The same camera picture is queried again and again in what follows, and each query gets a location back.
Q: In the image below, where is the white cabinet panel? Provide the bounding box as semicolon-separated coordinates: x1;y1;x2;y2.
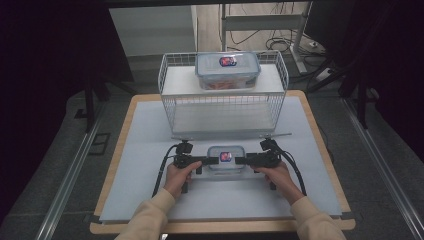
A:
109;4;199;58

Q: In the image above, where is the pale blue table mat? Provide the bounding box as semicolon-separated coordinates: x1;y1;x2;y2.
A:
98;96;344;224

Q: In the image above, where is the black metal stand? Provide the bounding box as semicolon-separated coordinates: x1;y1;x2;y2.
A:
82;74;113;134
339;74;372;131

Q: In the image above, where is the bundle of black floor cables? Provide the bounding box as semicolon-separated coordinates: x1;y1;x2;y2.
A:
229;29;326;56

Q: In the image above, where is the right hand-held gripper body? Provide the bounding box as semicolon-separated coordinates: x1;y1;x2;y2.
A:
255;132;293;192

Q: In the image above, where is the aluminium floor rail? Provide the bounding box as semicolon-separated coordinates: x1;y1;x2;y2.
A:
342;98;424;240
34;106;105;240

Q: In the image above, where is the white metal desk frame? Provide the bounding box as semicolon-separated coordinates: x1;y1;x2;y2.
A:
219;1;315;75

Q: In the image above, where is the large clear food container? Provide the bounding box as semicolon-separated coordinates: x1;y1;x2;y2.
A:
194;50;262;91

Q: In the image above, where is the person's right hand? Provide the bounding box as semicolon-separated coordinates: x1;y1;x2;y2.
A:
255;161;306;206

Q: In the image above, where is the small clear food container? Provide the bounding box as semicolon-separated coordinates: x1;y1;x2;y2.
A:
206;145;247;175

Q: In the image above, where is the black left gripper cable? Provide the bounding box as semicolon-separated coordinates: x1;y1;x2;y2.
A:
151;143;178;198

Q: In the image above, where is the white wire shelf rack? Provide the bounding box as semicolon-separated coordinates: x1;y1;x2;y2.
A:
157;49;290;135

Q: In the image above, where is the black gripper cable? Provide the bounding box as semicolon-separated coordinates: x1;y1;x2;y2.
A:
151;143;178;198
279;146;308;197

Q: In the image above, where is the person's left hand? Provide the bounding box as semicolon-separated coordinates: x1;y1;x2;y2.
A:
162;160;204;200

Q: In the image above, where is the black floor plate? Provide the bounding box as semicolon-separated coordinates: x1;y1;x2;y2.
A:
87;132;111;156

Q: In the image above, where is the dark curtain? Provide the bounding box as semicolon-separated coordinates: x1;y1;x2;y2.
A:
304;0;424;164
0;0;134;221

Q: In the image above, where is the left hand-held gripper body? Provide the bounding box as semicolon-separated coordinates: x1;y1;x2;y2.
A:
171;135;201;195

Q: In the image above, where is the white power strip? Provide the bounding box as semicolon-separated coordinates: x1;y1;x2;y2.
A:
314;67;333;83

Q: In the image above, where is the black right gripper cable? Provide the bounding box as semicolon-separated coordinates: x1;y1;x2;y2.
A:
279;146;308;197

